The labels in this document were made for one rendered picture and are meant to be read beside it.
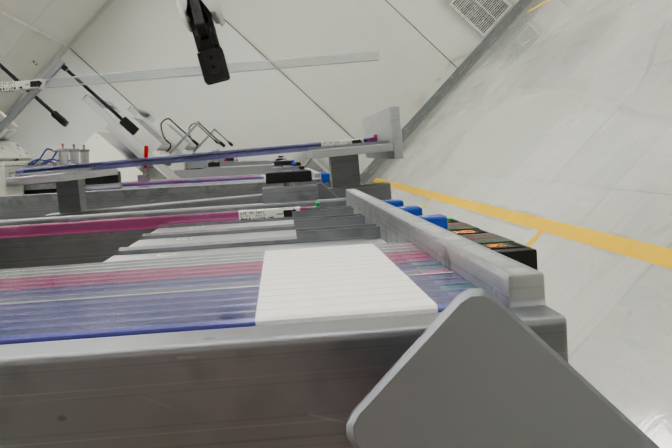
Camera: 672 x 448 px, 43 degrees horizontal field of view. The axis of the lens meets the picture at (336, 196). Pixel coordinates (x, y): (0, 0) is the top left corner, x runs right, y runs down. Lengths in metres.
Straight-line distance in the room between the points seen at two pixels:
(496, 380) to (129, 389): 0.10
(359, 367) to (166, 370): 0.05
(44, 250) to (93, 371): 0.71
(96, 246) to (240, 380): 0.71
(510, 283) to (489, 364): 0.07
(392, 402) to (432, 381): 0.01
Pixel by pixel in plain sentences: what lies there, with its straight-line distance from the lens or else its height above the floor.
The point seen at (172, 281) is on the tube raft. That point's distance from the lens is 0.38.
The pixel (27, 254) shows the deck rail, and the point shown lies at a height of 0.94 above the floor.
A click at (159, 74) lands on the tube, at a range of 1.12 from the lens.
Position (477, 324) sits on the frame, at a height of 0.75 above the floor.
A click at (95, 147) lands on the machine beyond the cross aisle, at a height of 1.66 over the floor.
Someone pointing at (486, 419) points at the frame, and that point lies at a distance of 0.21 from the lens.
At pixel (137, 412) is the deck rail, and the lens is 0.26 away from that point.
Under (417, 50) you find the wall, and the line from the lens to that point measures 8.50.
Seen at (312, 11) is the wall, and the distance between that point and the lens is 8.45.
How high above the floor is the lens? 0.81
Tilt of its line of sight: 5 degrees down
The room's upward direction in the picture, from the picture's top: 48 degrees counter-clockwise
